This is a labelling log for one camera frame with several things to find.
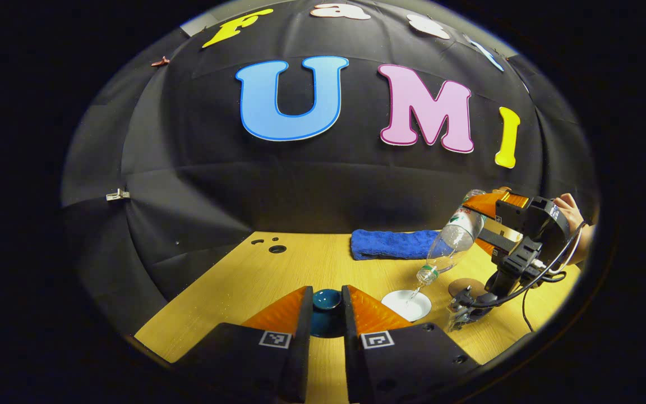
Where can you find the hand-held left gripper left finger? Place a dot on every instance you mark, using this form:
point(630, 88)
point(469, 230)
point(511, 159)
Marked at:
point(300, 359)

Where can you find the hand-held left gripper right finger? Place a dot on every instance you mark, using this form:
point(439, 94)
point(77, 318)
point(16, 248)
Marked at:
point(351, 365)

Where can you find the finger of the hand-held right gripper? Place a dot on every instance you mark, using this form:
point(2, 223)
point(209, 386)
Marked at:
point(499, 240)
point(511, 210)

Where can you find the clear plastic water bottle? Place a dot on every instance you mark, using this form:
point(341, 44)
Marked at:
point(457, 235)

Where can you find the round brown coaster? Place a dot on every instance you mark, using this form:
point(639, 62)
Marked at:
point(460, 286)

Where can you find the dark teal teacup lid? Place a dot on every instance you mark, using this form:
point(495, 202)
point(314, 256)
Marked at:
point(327, 300)

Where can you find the white teacup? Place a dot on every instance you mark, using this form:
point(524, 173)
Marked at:
point(421, 308)

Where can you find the blue towel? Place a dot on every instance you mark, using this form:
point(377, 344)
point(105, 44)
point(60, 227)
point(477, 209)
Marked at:
point(390, 244)

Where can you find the black backdrop cloth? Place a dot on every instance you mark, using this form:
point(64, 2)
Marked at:
point(300, 191)

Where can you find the white clip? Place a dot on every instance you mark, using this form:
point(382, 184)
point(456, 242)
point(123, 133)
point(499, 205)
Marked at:
point(118, 194)

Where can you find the red clip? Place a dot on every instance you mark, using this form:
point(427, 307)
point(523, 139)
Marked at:
point(160, 61)

